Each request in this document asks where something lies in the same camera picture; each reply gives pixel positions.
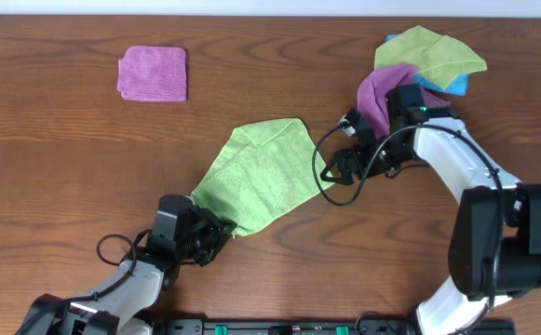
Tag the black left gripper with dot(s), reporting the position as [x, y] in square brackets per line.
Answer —
[219, 228]

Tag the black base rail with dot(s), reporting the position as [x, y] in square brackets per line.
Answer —
[326, 327]

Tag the light green microfiber cloth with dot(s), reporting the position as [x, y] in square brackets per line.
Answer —
[263, 172]

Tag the folded purple cloth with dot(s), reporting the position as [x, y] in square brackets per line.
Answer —
[153, 74]

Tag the blue cloth in pile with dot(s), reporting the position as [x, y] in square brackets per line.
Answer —
[456, 86]

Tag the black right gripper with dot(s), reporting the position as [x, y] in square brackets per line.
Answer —
[356, 159]

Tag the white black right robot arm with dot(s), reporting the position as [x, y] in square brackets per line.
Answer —
[495, 252]

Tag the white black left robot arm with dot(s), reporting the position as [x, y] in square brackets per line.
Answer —
[145, 265]

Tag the crumpled purple cloth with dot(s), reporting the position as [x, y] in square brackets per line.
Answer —
[371, 96]

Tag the yellow-green cloth in pile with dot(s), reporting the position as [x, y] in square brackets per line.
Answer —
[443, 61]

